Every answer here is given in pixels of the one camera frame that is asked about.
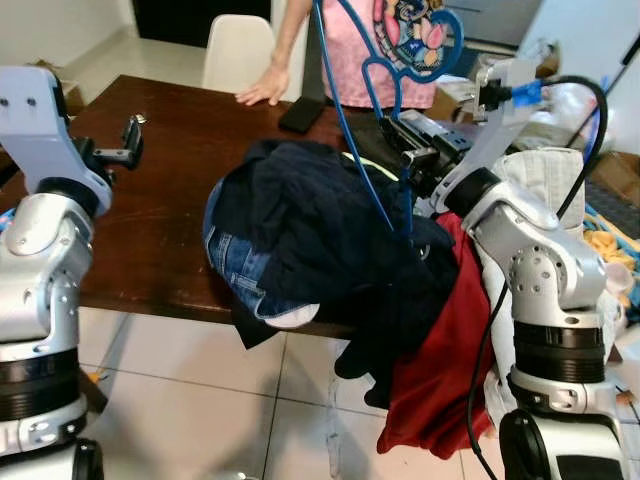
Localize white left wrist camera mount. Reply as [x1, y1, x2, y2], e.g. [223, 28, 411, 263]
[0, 67, 113, 201]

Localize dark brown wooden table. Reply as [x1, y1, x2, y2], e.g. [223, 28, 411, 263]
[0, 75, 471, 341]

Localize blue yellow patterned cloth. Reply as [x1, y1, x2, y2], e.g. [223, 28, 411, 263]
[585, 205, 640, 301]

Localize clear plastic bag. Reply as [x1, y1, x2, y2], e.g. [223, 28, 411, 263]
[520, 40, 601, 151]

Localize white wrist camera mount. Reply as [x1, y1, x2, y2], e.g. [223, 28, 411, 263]
[440, 58, 546, 201]
[0, 67, 113, 201]

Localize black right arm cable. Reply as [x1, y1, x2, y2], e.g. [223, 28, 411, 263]
[465, 75, 611, 480]

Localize blue denim jeans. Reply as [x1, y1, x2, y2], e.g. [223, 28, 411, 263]
[203, 180, 321, 331]

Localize person's right hand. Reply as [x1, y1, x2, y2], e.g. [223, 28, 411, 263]
[235, 62, 291, 108]

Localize red garment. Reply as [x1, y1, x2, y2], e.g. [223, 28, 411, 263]
[377, 210, 498, 459]

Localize black phone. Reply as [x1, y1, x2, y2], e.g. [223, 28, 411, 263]
[278, 93, 326, 134]

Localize blue tape tab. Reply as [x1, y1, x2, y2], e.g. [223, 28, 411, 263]
[510, 80, 544, 108]

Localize white grey garment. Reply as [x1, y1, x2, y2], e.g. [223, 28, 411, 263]
[478, 148, 629, 421]

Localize navy t-shirt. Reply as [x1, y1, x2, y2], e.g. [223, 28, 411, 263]
[205, 140, 463, 411]

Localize blue plastic hanger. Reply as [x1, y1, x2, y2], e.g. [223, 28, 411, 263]
[315, 0, 466, 241]

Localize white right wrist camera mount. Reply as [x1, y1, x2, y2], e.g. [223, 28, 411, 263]
[440, 58, 546, 201]

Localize person in pink shirt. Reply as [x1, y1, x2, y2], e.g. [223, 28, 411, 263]
[320, 0, 463, 111]

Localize white chair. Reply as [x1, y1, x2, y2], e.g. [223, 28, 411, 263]
[202, 14, 277, 93]

